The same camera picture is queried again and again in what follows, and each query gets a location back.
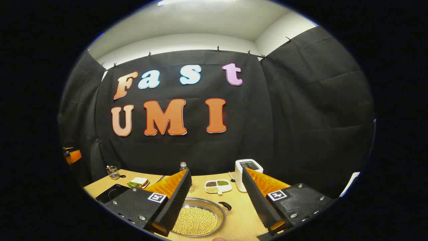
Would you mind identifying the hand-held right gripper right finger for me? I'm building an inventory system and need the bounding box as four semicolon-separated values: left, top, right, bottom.
241;167;336;241

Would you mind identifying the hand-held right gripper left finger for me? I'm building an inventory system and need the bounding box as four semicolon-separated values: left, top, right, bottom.
104;168;193;237

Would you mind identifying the steel pot with black handle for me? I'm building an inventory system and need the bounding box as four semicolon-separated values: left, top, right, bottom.
170;197;232;238

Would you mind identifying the black induction cooktop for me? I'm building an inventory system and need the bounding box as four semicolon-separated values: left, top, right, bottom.
95;183;131;204

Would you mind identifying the pile of soybeans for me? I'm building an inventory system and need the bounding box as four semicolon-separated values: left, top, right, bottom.
172;207;218;235

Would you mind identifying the white toaster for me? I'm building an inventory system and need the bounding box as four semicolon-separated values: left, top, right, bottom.
235;159;263;192

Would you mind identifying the white divided bean dish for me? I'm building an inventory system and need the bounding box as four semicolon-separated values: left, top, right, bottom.
205;179;232;195

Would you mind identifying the sandwich with lettuce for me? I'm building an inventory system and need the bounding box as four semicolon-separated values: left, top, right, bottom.
127;177;149;188

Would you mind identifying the black backdrop cloth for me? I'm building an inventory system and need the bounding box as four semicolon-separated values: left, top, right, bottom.
58;26;375;198

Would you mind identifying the ceiling light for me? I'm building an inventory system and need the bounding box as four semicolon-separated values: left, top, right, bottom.
157;0;235;6

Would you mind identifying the wire utensil holder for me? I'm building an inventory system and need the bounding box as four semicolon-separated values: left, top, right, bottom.
106;165;121;180

